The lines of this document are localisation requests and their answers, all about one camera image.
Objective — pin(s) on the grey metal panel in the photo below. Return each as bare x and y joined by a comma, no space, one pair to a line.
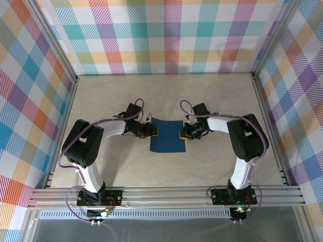
164,232

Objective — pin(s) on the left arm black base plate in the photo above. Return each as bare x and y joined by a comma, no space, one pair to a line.
114,196

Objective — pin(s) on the blue paper sheet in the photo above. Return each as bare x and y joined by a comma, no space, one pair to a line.
167,136

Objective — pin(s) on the aluminium frame corner post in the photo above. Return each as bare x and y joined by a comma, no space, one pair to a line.
273,37
57,48

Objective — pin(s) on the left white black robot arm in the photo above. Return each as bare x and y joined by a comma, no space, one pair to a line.
83,141

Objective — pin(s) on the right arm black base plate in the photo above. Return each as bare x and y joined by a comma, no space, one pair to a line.
219,196

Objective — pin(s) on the aluminium frame cross rail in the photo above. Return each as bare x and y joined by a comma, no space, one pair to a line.
164,195

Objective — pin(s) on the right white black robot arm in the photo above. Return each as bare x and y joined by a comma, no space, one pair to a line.
247,141

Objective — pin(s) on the black controller board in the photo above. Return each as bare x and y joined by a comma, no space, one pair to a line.
97,213
239,213

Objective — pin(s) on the aluminium frame side rail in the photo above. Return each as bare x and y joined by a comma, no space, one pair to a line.
70,100
261,100

